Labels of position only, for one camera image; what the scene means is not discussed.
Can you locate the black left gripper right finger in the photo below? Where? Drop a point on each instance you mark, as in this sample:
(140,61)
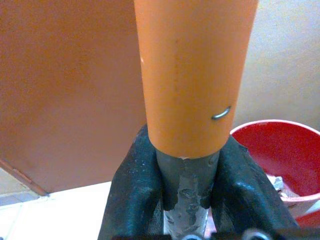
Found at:
(246,197)

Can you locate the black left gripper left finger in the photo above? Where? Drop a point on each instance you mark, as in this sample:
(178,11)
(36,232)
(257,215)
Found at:
(133,190)

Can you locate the crumpled white paper scrap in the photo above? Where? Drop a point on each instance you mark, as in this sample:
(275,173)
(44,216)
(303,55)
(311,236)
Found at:
(278,186)

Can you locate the red plastic bucket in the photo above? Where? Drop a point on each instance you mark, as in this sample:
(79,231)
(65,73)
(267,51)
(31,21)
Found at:
(282,155)

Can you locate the brown wooden door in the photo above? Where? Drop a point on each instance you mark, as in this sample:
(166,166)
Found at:
(70,95)

